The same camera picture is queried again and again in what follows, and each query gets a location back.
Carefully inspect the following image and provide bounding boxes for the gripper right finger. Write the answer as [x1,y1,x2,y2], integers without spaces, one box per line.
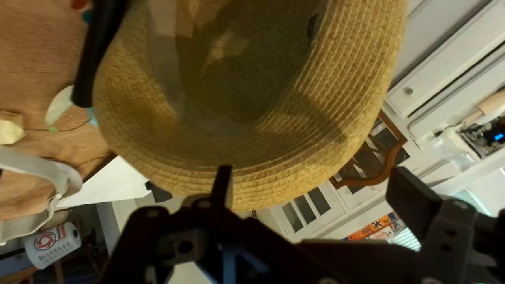
[386,166,505,284]

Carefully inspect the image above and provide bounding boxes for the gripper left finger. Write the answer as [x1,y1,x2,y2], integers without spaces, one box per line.
[101,165,297,284]

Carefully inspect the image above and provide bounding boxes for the pale round lid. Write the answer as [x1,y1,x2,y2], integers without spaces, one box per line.
[45,86,75,127]

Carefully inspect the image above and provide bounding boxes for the straw hat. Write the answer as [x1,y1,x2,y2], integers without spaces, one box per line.
[93,0,409,212]

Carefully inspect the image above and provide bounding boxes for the white board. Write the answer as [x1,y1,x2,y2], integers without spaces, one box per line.
[58,156,153,208]

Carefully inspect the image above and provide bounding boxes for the orange poster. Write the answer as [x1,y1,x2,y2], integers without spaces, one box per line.
[346,212,408,241]

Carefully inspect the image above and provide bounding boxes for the device with blue light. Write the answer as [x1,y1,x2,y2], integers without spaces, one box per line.
[459,118,505,159]

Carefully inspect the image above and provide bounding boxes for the white can with red logo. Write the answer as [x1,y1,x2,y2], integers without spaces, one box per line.
[24,221,82,270]

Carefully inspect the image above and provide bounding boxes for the wooden rolling pin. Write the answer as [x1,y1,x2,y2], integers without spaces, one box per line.
[461,90,505,127]

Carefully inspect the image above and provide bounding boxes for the white door with panes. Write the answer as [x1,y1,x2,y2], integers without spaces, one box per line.
[270,181,344,242]

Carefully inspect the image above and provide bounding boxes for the white drawer cabinet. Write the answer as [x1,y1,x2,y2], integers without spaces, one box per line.
[385,0,505,120]

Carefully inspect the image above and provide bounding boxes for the crumpled cream paper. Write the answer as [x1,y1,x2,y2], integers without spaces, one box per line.
[0,111,25,145]

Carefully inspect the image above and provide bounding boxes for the white cloth strap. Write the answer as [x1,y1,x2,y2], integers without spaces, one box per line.
[0,146,84,242]

